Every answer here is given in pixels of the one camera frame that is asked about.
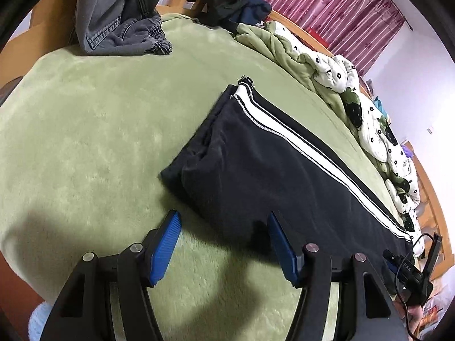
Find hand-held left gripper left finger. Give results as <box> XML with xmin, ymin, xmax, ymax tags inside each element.
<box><xmin>41</xmin><ymin>210</ymin><xmax>183</xmax><ymax>341</ymax></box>

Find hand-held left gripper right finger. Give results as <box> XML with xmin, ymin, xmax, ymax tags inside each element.
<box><xmin>267</xmin><ymin>211</ymin><xmax>409</xmax><ymax>341</ymax></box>

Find black pants with white stripes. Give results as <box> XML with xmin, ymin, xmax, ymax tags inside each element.
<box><xmin>161</xmin><ymin>76</ymin><xmax>415</xmax><ymax>267</ymax></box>

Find person's right hand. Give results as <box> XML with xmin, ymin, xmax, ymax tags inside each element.
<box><xmin>408</xmin><ymin>305</ymin><xmax>427</xmax><ymax>332</ymax></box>

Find green plush blanket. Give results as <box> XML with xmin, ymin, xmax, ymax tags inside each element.
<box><xmin>0</xmin><ymin>13</ymin><xmax>406</xmax><ymax>341</ymax></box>

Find white floral quilt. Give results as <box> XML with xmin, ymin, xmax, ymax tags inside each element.
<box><xmin>235</xmin><ymin>20</ymin><xmax>422</xmax><ymax>256</ymax></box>

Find grey denim jeans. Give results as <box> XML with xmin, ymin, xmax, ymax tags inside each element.
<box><xmin>69</xmin><ymin>0</ymin><xmax>173</xmax><ymax>56</ymax></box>

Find navy blue garment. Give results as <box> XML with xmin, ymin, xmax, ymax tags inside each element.
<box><xmin>227</xmin><ymin>0</ymin><xmax>272</xmax><ymax>25</ymax></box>

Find maroon striped curtain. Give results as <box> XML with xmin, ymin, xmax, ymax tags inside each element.
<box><xmin>247</xmin><ymin>0</ymin><xmax>406</xmax><ymax>77</ymax></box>

